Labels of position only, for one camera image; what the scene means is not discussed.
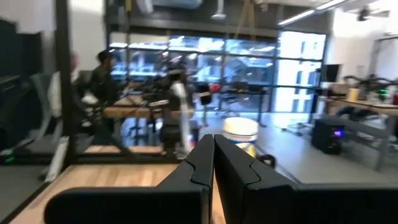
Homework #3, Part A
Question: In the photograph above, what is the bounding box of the glass garage door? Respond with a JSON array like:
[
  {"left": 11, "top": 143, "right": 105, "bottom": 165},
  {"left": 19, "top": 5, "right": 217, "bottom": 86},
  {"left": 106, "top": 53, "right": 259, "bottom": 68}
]
[{"left": 107, "top": 29, "right": 327, "bottom": 114}]

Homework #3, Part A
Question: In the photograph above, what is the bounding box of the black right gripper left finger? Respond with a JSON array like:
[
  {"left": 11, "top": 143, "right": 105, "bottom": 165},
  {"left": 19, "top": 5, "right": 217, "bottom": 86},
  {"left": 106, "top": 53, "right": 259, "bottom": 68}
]
[{"left": 43, "top": 134, "right": 215, "bottom": 224}]

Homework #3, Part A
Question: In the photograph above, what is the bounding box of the black computer tower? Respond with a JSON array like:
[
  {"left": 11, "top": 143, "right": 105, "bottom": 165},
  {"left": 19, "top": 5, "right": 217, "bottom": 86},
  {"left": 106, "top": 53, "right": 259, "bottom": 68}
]
[{"left": 312, "top": 119, "right": 346, "bottom": 156}]

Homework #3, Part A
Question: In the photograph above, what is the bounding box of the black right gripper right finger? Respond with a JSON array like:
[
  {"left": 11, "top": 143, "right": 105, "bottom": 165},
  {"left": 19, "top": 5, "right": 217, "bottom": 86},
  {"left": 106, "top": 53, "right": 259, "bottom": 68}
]
[{"left": 214, "top": 134, "right": 398, "bottom": 224}]

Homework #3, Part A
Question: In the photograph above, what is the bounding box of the black ceiling spotlight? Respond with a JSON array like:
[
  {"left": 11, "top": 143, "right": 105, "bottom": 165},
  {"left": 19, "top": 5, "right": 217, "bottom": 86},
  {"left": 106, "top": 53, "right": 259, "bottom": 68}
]
[{"left": 356, "top": 5, "right": 371, "bottom": 22}]

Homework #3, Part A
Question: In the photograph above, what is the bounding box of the yellow blue wipes canister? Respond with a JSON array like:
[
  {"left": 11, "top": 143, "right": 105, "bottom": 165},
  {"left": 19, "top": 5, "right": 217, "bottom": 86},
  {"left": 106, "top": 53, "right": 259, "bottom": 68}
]
[{"left": 222, "top": 117, "right": 259, "bottom": 158}]

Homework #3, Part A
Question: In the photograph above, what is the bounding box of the background wooden table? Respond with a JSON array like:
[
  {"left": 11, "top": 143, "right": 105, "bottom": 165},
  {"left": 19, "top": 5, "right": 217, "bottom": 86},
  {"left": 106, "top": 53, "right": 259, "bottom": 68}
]
[
  {"left": 102, "top": 95, "right": 195, "bottom": 119},
  {"left": 323, "top": 96, "right": 398, "bottom": 172}
]

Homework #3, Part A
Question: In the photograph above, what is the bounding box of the background yellow canister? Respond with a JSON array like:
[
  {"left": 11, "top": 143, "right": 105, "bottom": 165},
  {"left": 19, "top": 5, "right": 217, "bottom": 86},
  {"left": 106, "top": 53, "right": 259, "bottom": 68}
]
[{"left": 347, "top": 88, "right": 361, "bottom": 103}]

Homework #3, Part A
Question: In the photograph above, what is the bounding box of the black wall panel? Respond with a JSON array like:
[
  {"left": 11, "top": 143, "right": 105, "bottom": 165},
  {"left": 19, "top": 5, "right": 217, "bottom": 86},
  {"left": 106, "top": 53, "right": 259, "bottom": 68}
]
[{"left": 0, "top": 18, "right": 43, "bottom": 78}]

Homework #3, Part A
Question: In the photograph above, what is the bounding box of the black computer monitor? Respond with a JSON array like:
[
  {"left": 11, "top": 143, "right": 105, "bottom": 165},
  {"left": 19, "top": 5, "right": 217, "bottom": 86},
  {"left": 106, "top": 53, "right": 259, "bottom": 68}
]
[{"left": 320, "top": 63, "right": 342, "bottom": 83}]

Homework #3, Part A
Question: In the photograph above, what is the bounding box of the ceiling light strip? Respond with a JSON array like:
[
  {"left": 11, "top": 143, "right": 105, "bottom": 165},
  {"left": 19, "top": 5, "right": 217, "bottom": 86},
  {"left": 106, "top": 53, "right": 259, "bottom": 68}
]
[{"left": 277, "top": 0, "right": 348, "bottom": 26}]

